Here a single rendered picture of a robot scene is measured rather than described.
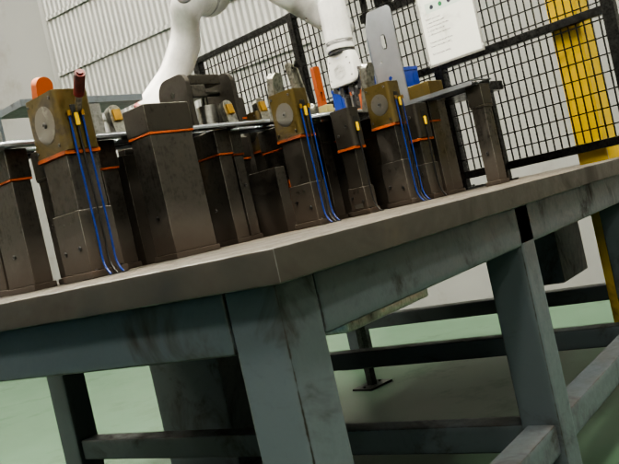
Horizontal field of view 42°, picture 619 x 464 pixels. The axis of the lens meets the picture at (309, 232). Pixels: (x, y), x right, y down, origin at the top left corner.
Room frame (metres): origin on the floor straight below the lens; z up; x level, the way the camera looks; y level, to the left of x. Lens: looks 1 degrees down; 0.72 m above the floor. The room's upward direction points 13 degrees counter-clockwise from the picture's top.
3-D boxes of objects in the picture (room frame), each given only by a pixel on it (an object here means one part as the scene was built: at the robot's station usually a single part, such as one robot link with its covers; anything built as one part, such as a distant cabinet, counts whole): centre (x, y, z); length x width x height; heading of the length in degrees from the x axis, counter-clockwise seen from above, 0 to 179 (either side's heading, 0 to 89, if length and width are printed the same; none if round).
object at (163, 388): (2.67, 0.40, 0.33); 0.31 x 0.31 x 0.66; 55
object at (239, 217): (2.07, 0.20, 0.84); 0.12 x 0.05 x 0.29; 46
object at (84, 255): (1.56, 0.41, 0.88); 0.14 x 0.09 x 0.36; 46
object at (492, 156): (2.31, -0.55, 0.84); 0.05 x 0.05 x 0.29; 46
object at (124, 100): (2.19, 0.55, 1.16); 0.37 x 0.14 x 0.02; 136
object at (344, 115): (2.20, -0.17, 0.84); 0.10 x 0.05 x 0.29; 46
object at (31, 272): (1.67, 0.58, 0.84); 0.12 x 0.05 x 0.29; 46
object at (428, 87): (2.57, -0.46, 0.88); 0.08 x 0.08 x 0.36; 46
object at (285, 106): (2.04, -0.03, 0.87); 0.12 x 0.07 x 0.35; 46
